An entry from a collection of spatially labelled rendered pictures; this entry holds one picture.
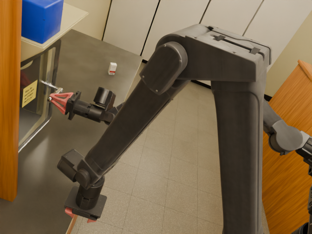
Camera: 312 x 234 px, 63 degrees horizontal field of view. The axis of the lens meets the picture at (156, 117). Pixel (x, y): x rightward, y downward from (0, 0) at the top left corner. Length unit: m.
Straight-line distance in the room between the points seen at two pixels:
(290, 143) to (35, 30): 0.77
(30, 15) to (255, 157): 0.55
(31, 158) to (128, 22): 3.03
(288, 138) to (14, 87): 0.77
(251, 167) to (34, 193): 0.84
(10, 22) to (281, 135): 0.76
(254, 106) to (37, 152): 0.98
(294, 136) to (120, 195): 1.64
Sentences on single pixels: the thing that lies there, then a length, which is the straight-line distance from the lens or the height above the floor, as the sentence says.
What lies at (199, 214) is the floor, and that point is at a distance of 2.45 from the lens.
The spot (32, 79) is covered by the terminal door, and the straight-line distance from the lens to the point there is 0.94.
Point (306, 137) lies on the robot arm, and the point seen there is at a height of 1.48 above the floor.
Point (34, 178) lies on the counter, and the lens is 1.10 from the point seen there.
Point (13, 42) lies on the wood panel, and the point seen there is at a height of 1.54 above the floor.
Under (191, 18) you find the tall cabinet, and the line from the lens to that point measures 3.78.
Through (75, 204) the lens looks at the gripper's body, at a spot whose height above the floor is 1.19.
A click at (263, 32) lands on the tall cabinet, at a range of 3.95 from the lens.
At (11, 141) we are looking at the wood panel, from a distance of 0.80.
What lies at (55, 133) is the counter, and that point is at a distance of 1.25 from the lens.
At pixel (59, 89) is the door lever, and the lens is 1.05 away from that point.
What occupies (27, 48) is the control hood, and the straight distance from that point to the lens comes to 0.70.
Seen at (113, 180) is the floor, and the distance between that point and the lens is 2.31.
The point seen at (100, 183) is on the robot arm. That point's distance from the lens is 0.67.
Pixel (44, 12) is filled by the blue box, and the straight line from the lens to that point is 0.66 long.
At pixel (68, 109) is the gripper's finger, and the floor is 1.20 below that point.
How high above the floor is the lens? 1.84
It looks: 36 degrees down
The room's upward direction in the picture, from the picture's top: 25 degrees clockwise
